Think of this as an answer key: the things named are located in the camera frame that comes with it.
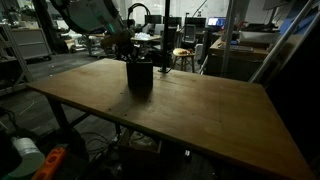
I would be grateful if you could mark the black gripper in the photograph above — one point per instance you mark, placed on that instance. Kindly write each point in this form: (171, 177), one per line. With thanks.
(120, 41)

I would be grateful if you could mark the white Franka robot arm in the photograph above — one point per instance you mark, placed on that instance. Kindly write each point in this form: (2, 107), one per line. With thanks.
(90, 15)

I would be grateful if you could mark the open cardboard box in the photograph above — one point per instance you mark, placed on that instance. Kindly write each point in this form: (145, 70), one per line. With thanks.
(140, 143)

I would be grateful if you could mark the black vertical pole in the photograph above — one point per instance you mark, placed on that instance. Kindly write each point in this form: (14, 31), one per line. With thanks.
(165, 36)

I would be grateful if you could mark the round wooden stool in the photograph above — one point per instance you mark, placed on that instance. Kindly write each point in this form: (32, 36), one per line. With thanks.
(183, 52)

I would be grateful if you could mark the grey office chair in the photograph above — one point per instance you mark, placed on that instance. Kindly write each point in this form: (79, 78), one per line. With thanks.
(189, 33)

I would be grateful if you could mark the white computer tower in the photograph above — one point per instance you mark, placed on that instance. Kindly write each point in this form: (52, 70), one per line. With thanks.
(198, 52)

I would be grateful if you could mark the white drawer cabinet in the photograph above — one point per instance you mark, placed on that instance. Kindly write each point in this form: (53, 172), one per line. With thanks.
(31, 43)

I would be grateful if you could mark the lit computer monitor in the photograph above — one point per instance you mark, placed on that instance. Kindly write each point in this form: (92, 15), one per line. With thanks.
(216, 22)

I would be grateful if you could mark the wooden workbench with drawers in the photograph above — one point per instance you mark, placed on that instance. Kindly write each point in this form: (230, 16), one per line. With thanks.
(233, 61)

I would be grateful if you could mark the grey keyboard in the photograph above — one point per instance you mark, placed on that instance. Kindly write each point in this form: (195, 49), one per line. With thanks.
(241, 48)

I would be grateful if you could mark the orange plastic tool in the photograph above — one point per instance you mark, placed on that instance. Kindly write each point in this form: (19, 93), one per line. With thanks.
(50, 165)

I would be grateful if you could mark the white tape roll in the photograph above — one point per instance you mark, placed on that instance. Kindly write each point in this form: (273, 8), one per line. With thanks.
(28, 156)

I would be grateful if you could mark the diagonal aluminium bar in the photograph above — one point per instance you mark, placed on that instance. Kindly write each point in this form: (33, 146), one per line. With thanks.
(283, 40)

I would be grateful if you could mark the black table leg frame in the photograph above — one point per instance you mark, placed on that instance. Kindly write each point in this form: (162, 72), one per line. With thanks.
(61, 115)

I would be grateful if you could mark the grey metal rack frame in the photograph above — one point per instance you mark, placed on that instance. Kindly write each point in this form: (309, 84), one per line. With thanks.
(13, 56)

